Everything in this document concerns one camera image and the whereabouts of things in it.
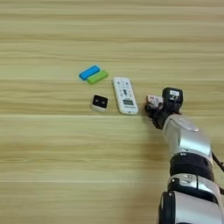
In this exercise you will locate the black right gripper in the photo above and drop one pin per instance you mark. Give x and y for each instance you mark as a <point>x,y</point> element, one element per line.
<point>163,115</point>

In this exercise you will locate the red and white card box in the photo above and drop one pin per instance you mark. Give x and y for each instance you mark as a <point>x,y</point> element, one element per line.
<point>154,100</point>

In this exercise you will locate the white remote control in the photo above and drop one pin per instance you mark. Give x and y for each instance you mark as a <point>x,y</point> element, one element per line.
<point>124,94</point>

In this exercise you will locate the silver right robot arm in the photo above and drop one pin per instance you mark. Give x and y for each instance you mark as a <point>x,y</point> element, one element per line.
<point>189,145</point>

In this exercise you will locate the small white device black face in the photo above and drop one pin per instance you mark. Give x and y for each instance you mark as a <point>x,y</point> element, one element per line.
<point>99,103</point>

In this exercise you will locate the green rectangular block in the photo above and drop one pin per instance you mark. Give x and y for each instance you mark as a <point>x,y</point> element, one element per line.
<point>97,77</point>

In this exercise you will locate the blue rectangular block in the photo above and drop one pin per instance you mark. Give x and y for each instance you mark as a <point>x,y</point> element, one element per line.
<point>89,72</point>

